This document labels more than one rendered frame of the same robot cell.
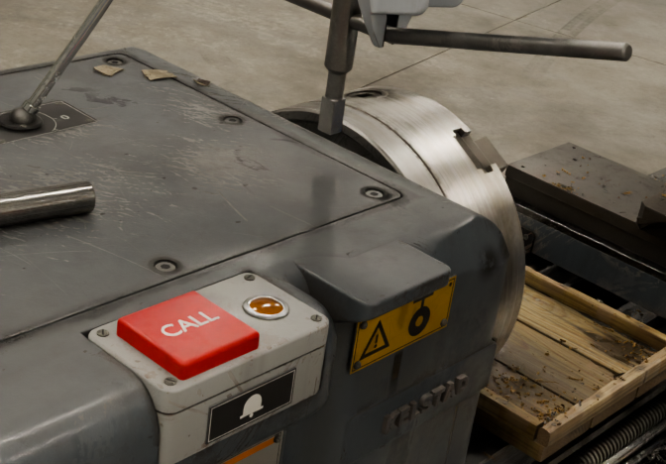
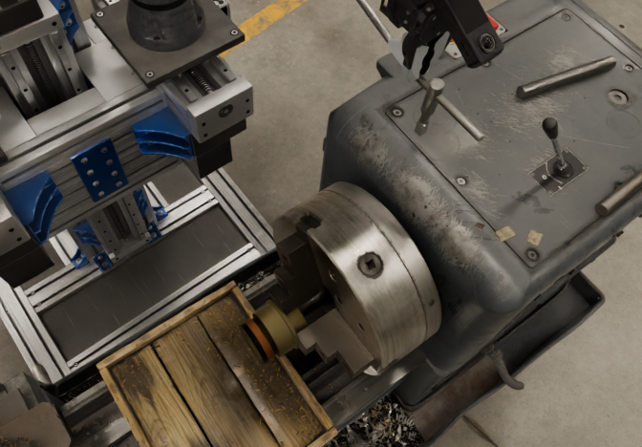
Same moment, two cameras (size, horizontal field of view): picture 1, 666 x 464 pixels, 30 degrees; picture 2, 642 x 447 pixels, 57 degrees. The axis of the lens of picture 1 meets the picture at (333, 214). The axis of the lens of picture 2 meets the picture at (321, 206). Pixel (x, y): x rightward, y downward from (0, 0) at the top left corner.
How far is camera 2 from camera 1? 1.55 m
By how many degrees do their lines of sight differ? 93
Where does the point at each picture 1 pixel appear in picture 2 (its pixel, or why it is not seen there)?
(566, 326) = (160, 406)
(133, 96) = (515, 204)
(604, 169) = not seen: outside the picture
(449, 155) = (328, 208)
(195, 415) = not seen: hidden behind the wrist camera
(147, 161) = (500, 136)
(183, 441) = not seen: hidden behind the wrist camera
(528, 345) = (199, 382)
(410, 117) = (348, 226)
